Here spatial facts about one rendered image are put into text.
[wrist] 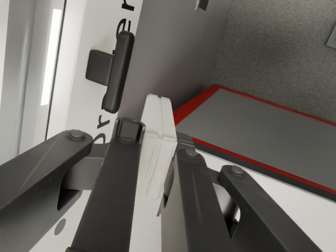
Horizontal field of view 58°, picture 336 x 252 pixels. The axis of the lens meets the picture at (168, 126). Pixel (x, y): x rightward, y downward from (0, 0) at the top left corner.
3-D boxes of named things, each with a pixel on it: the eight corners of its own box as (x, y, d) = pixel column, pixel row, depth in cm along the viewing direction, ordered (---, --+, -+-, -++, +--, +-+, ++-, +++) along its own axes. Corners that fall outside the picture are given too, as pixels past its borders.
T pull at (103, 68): (137, 33, 26) (130, 32, 25) (119, 113, 29) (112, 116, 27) (101, 22, 27) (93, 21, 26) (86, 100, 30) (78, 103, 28)
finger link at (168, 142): (160, 137, 12) (178, 141, 12) (159, 95, 19) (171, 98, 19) (143, 198, 13) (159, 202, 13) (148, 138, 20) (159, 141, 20)
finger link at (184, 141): (174, 176, 11) (251, 193, 11) (169, 128, 16) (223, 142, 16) (164, 210, 12) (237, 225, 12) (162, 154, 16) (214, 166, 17)
